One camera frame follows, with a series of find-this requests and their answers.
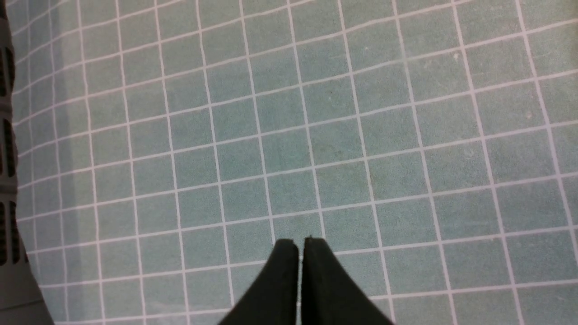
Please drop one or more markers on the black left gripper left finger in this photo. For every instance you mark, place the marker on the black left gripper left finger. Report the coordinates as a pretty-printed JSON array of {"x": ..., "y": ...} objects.
[{"x": 272, "y": 298}]

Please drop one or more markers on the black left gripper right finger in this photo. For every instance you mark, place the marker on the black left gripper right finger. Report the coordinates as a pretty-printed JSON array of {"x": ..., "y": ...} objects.
[{"x": 328, "y": 294}]

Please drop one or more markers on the green checkered tablecloth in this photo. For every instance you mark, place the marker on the green checkered tablecloth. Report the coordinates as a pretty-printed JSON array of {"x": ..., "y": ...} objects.
[{"x": 163, "y": 146}]

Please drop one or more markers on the grey perforated table edge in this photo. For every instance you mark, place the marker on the grey perforated table edge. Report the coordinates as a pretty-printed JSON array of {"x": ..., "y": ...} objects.
[{"x": 21, "y": 301}]

